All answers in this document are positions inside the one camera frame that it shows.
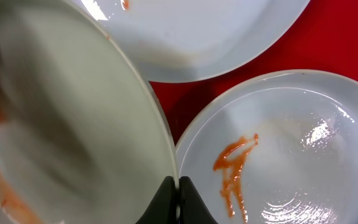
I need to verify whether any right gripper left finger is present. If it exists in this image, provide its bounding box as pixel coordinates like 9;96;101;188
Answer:
136;176;177;224

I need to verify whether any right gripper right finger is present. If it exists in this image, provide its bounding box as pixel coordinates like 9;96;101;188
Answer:
179;176;218;224

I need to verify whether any light blue plate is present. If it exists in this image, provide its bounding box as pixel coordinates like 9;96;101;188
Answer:
0;1;178;223
73;0;309;83
177;70;358;223

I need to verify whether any red plastic tray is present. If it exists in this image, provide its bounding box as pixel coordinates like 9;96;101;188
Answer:
151;0;358;141

